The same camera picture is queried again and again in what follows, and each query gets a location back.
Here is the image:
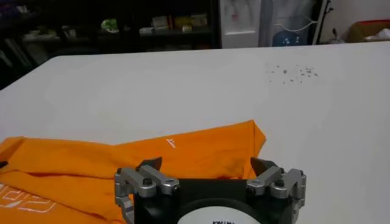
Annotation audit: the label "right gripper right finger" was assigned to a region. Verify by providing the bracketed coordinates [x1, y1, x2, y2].
[246, 156, 307, 211]

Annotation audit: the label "open brown cardboard box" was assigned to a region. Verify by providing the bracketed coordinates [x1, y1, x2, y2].
[347, 19, 390, 44]

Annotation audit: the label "green packs on white tray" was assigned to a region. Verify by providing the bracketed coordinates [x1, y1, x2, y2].
[100, 18, 120, 34]

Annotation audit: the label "white water dispenser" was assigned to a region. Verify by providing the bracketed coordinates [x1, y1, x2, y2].
[219, 0, 263, 50]

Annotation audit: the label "white metal jug rack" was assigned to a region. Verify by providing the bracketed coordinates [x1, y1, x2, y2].
[258, 0, 332, 47]

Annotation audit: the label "black shelving unit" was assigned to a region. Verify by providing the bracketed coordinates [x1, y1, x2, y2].
[0, 0, 221, 89]

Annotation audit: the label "orange t-shirt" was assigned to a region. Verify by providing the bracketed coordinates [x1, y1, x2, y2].
[0, 119, 267, 224]

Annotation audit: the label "clear plastic bag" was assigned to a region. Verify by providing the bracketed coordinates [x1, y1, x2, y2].
[327, 28, 347, 45]

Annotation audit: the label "white work table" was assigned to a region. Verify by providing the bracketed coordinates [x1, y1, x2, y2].
[0, 41, 390, 224]

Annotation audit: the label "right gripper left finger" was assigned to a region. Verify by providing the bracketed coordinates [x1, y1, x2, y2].
[114, 156, 181, 224]

